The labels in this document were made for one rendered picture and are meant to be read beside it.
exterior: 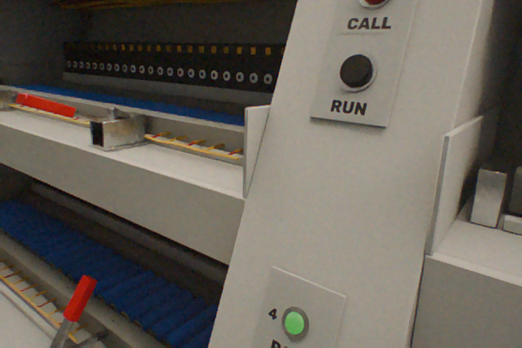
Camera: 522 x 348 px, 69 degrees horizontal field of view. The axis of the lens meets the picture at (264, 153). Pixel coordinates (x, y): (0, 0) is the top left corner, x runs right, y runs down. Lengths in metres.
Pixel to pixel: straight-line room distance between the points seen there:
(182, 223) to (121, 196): 0.07
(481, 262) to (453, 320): 0.03
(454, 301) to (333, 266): 0.05
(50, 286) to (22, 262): 0.07
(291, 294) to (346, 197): 0.05
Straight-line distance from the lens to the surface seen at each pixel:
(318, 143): 0.19
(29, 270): 0.52
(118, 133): 0.33
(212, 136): 0.30
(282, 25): 0.50
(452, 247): 0.19
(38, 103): 0.30
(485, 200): 0.21
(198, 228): 0.24
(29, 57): 0.79
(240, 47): 0.45
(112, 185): 0.31
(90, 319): 0.42
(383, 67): 0.19
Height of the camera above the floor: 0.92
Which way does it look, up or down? 3 degrees up
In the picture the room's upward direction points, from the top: 14 degrees clockwise
